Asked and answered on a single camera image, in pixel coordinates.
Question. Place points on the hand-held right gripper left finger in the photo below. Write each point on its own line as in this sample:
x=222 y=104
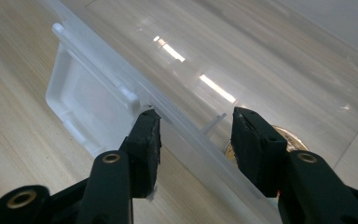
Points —
x=143 y=155

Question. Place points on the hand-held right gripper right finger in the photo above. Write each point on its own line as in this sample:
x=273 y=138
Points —
x=261 y=155

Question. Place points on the round snack with red label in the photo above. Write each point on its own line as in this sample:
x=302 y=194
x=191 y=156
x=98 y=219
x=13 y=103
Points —
x=293 y=141

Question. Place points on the clear plastic tiered storage box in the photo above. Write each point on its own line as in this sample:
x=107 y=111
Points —
x=199 y=46

